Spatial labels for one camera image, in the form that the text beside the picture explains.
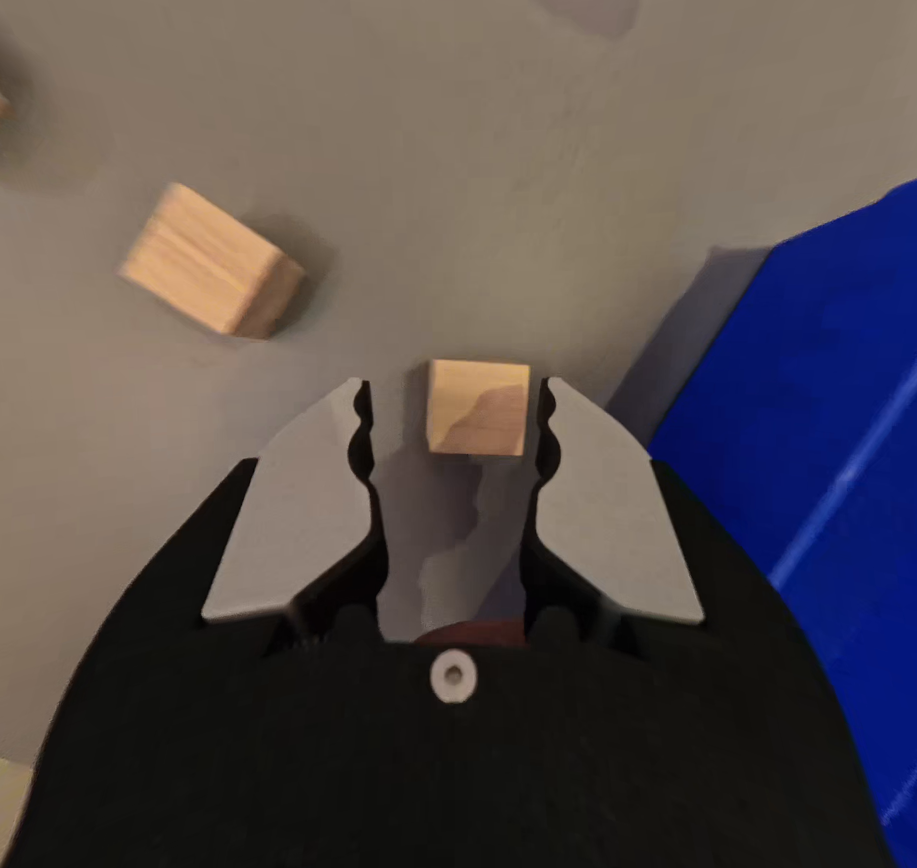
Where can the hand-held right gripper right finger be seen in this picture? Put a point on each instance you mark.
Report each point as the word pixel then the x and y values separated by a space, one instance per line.
pixel 623 524

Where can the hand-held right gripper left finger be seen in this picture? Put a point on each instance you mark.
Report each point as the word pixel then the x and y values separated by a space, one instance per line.
pixel 286 517

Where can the wooden cube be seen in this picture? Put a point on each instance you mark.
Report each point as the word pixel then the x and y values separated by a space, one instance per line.
pixel 208 259
pixel 476 409

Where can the blue plastic bin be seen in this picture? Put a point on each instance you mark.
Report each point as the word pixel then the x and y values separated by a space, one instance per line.
pixel 824 416

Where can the person's beige hoodie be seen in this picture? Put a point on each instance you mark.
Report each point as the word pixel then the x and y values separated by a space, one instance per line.
pixel 11 825

